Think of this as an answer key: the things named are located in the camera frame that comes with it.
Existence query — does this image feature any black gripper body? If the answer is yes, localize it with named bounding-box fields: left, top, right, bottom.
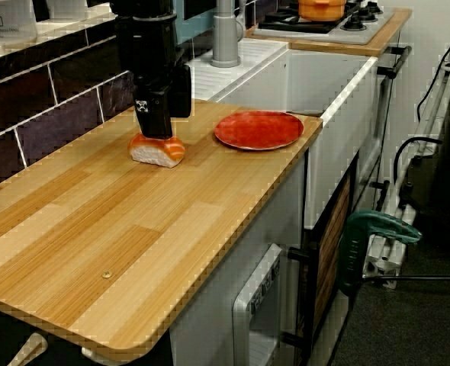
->
left=131, top=63, right=193, bottom=119

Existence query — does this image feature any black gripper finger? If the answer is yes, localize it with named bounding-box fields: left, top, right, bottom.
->
left=133, top=88, right=174, bottom=140

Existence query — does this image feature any red round plate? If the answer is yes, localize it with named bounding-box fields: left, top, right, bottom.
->
left=213, top=110, right=305, bottom=152

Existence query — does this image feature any grey toy kitchen faucet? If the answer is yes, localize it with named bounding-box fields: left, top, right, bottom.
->
left=211, top=0, right=246, bottom=69

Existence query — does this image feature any dark tiled backsplash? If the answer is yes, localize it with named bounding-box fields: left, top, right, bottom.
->
left=0, top=22, right=137, bottom=191

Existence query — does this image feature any cream shelf ledge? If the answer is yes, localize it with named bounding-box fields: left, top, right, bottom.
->
left=0, top=9, right=116, bottom=64

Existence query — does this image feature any black burner grate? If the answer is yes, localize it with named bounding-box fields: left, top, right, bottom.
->
left=257, top=10, right=344, bottom=34

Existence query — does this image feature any grey toy stove top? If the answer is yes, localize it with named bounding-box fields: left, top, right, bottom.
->
left=251, top=0, right=397, bottom=46

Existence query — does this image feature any orange toy pot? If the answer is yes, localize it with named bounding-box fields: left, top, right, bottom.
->
left=297, top=0, right=349, bottom=22

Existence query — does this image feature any white toy kitchen sink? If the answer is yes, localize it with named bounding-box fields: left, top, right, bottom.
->
left=188, top=37, right=381, bottom=230

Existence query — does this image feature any clear plastic container white lid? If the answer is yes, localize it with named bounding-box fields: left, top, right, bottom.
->
left=0, top=0, right=38, bottom=46

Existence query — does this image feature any white toy kitchen cabinet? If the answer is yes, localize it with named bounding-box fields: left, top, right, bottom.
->
left=169, top=152, right=363, bottom=366

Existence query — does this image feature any wooden stove counter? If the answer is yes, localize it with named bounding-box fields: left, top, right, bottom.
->
left=243, top=7, right=413, bottom=58

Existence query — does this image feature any grey toy oven door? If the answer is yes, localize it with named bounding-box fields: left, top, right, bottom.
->
left=231, top=243, right=284, bottom=366

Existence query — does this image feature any wood slat cabinet door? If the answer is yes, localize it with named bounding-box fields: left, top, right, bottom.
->
left=311, top=177, right=352, bottom=339

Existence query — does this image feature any green clamp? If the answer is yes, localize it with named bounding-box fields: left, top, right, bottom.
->
left=339, top=210, right=423, bottom=297

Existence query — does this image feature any white rounded support leg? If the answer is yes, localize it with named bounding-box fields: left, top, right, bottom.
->
left=81, top=344, right=108, bottom=361
left=6, top=332, right=50, bottom=366

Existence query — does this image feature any black cabinet handle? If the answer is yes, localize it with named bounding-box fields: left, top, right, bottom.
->
left=376, top=45, right=413, bottom=80
left=281, top=330, right=307, bottom=346
left=371, top=178, right=391, bottom=210

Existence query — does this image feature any black cable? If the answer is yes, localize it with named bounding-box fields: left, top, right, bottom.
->
left=394, top=136, right=445, bottom=191
left=416, top=36, right=450, bottom=124

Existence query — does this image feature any aluminium extrusion frame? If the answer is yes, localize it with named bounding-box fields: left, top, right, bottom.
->
left=362, top=0, right=450, bottom=289

